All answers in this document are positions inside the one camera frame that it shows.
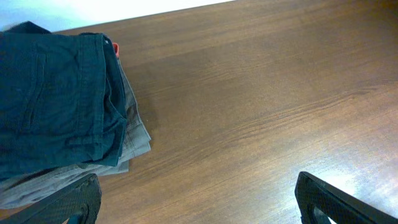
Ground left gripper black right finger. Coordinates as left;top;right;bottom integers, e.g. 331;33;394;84
295;172;397;224

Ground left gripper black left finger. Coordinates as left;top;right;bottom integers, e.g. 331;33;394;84
1;174;102;224

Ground navy blue garment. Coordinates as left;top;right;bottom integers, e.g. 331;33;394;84
1;22;127;179

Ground grey folded garment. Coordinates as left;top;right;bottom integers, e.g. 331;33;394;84
1;65;151;209

